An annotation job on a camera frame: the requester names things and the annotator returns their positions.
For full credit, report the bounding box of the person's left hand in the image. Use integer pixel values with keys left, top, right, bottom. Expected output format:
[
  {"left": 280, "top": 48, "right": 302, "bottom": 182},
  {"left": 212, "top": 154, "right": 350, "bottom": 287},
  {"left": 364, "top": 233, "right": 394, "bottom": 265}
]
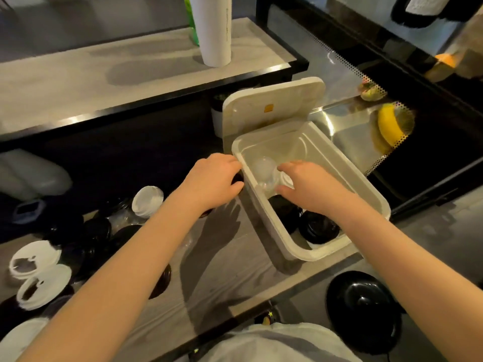
[{"left": 180, "top": 152, "right": 245, "bottom": 217}]

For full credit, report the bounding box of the person's right hand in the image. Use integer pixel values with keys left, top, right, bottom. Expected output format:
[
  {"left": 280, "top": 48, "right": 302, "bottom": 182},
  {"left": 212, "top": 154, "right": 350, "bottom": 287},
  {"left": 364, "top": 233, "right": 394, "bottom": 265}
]
[{"left": 275, "top": 160, "right": 356, "bottom": 220}]

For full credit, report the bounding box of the clear dome cup lid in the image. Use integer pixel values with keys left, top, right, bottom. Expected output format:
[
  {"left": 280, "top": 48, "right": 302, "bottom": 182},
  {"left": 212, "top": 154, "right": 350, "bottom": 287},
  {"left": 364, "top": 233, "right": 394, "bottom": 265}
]
[{"left": 251, "top": 156, "right": 282, "bottom": 193}]

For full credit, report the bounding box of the person's left forearm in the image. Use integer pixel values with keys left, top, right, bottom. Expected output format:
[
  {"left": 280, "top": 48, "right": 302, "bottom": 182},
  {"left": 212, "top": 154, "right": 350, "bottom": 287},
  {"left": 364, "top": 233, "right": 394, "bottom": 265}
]
[{"left": 17, "top": 188, "right": 213, "bottom": 362}]

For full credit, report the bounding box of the person's right forearm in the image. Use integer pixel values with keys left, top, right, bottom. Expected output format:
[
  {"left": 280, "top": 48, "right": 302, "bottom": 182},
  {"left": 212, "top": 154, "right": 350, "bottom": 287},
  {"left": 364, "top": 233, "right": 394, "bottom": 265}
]
[{"left": 334, "top": 193, "right": 483, "bottom": 362}]

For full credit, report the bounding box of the black cup lid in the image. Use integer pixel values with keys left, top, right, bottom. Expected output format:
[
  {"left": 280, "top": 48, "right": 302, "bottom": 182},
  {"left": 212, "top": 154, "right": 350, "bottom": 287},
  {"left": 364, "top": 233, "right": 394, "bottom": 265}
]
[
  {"left": 268, "top": 195, "right": 303, "bottom": 235},
  {"left": 298, "top": 210, "right": 341, "bottom": 245},
  {"left": 149, "top": 264, "right": 172, "bottom": 300}
]

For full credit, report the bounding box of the white paper cup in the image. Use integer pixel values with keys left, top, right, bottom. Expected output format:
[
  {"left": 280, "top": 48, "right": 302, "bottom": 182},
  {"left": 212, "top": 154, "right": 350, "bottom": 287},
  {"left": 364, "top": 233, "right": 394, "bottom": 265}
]
[{"left": 210, "top": 93, "right": 228, "bottom": 139}]

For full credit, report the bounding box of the small white cup lid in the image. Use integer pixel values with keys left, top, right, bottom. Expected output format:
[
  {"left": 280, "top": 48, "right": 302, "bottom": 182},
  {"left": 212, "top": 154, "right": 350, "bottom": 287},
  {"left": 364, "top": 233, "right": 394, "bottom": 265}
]
[{"left": 132, "top": 186, "right": 164, "bottom": 218}]

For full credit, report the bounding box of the white plastic lidded bin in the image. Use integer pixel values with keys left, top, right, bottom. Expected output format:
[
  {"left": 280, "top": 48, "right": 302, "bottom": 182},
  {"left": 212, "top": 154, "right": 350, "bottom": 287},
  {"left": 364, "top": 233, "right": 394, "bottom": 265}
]
[{"left": 222, "top": 77, "right": 391, "bottom": 262}]

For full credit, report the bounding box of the yellow banana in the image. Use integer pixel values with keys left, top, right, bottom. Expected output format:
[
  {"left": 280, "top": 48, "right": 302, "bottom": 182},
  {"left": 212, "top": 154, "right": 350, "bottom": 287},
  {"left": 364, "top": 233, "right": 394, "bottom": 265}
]
[{"left": 377, "top": 103, "right": 407, "bottom": 147}]

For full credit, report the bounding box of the green and pink food item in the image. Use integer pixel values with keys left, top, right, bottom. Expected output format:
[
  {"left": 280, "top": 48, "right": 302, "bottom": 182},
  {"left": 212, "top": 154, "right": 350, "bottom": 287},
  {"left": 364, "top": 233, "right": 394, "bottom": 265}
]
[{"left": 359, "top": 80, "right": 388, "bottom": 102}]

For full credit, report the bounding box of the pile of black cup lids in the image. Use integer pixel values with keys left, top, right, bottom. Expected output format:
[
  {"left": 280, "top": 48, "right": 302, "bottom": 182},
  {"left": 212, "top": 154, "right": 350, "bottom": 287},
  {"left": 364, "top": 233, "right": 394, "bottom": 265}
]
[{"left": 43, "top": 207, "right": 145, "bottom": 284}]

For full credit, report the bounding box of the glass display case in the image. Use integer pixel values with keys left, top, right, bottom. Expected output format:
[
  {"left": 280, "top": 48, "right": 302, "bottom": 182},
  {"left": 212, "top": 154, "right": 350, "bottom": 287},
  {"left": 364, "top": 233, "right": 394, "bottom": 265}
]
[{"left": 256, "top": 0, "right": 483, "bottom": 223}]

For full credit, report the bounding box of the person's white shirt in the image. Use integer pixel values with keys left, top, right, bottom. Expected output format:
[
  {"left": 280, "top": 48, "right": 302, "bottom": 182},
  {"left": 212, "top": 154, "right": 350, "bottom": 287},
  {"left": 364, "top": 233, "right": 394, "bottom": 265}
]
[{"left": 199, "top": 322, "right": 364, "bottom": 362}]

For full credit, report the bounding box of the white paper towel roll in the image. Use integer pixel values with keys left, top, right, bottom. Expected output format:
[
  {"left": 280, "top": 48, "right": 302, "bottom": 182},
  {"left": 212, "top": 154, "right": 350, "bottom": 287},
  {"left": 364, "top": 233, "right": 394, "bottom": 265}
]
[{"left": 188, "top": 0, "right": 233, "bottom": 68}]

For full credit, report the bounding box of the green bottle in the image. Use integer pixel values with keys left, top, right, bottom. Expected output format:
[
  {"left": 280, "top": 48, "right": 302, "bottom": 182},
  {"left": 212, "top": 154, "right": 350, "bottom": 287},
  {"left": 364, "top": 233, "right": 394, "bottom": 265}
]
[{"left": 183, "top": 0, "right": 200, "bottom": 47}]

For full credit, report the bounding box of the white sip cup lid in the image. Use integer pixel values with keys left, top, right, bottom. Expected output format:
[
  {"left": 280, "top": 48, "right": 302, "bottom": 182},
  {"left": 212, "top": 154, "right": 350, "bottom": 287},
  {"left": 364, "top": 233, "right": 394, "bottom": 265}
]
[
  {"left": 0, "top": 317, "right": 50, "bottom": 362},
  {"left": 9, "top": 240, "right": 62, "bottom": 280},
  {"left": 16, "top": 264, "right": 72, "bottom": 311}
]

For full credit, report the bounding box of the translucent white plastic bag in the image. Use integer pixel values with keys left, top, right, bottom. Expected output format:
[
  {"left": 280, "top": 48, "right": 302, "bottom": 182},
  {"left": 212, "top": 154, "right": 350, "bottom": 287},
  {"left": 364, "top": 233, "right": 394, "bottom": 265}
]
[{"left": 0, "top": 148, "right": 73, "bottom": 202}]

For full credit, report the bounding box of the orange fruit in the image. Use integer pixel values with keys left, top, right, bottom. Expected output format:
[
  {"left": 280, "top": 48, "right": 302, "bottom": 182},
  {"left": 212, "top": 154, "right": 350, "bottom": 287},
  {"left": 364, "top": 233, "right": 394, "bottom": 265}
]
[{"left": 434, "top": 53, "right": 458, "bottom": 69}]

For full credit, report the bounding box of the grey hexagonal container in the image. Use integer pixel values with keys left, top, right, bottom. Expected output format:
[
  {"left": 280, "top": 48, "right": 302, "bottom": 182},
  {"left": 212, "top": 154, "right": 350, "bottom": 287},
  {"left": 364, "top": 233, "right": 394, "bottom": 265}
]
[{"left": 12, "top": 199, "right": 47, "bottom": 225}]

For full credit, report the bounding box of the black and white holder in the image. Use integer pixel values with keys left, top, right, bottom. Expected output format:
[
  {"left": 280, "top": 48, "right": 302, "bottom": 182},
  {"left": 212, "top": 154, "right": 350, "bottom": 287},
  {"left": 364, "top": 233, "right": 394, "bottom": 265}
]
[{"left": 390, "top": 0, "right": 483, "bottom": 29}]

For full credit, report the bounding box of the grey shelf with black frame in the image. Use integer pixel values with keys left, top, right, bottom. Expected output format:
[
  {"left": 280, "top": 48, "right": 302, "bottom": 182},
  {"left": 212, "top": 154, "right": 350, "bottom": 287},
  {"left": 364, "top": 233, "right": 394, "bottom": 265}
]
[{"left": 0, "top": 17, "right": 309, "bottom": 144}]

